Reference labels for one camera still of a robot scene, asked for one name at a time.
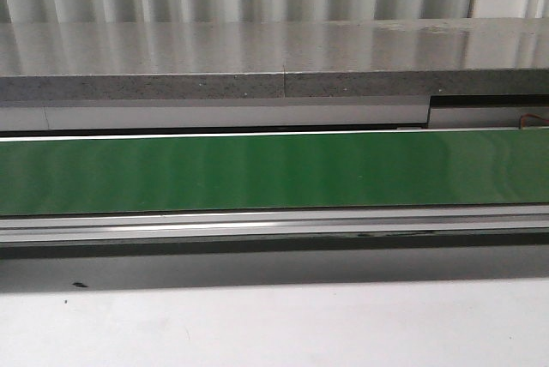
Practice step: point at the green conveyor belt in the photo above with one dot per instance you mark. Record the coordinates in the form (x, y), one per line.
(168, 173)

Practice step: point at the grey stone counter slab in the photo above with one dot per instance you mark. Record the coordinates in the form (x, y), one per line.
(282, 60)

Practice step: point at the aluminium conveyor side rail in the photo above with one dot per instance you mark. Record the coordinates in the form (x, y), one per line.
(376, 222)

